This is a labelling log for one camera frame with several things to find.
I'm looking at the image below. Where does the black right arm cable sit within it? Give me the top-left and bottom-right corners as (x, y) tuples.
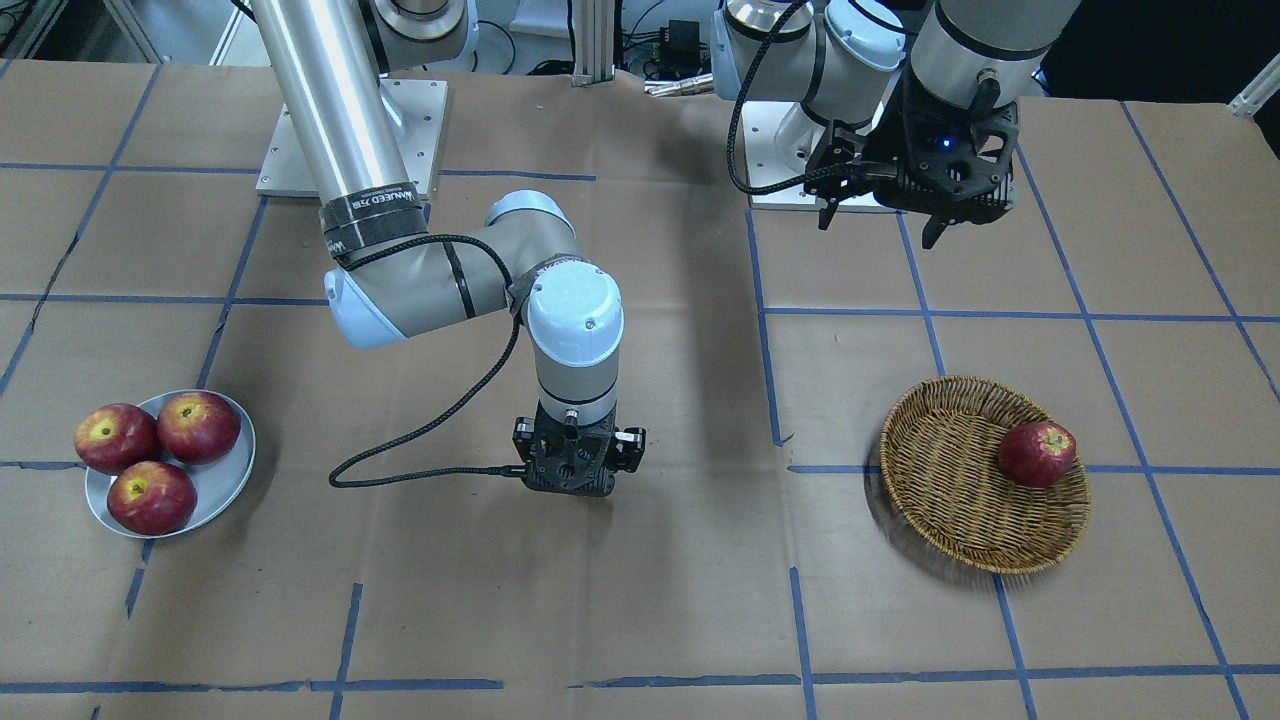
(328, 234), (531, 489)

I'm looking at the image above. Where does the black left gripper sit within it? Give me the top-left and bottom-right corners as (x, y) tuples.
(805, 76), (991, 251)

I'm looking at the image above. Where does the red apple on plate front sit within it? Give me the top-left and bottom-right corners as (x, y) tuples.
(106, 460), (198, 536)

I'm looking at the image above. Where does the light blue plate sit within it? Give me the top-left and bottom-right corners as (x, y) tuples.
(84, 391), (257, 539)

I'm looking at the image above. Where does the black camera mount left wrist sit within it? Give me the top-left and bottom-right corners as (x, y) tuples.
(868, 96), (1019, 225)

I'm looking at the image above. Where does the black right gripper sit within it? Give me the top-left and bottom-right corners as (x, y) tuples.
(512, 404), (646, 473)

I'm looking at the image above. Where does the black camera mount wrist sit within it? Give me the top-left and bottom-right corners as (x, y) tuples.
(518, 460), (616, 497)
(868, 96), (1019, 225)

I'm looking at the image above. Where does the black braided cable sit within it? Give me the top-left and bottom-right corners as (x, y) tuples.
(726, 0), (881, 196)

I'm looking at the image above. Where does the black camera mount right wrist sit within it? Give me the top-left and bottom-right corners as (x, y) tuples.
(518, 460), (616, 497)

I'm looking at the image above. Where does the dark red apple in basket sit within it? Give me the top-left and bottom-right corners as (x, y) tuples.
(997, 421), (1076, 488)

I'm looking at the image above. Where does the aluminium frame post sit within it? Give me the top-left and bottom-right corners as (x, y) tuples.
(567, 1), (620, 88)

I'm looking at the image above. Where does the brown wicker basket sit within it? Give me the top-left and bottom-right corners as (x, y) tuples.
(877, 375), (1092, 575)

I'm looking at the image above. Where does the red apple on plate back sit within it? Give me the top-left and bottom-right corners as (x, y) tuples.
(156, 391), (241, 465)

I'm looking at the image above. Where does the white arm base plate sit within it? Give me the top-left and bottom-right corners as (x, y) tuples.
(740, 101), (895, 213)
(256, 79), (451, 201)

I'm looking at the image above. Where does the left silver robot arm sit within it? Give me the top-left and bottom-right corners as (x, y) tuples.
(710, 1), (1078, 249)

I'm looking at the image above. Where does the red apple on plate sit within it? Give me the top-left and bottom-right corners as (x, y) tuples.
(156, 391), (241, 465)
(73, 404), (163, 477)
(106, 460), (198, 536)

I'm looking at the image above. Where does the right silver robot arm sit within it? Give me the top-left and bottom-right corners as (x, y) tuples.
(247, 1), (646, 497)

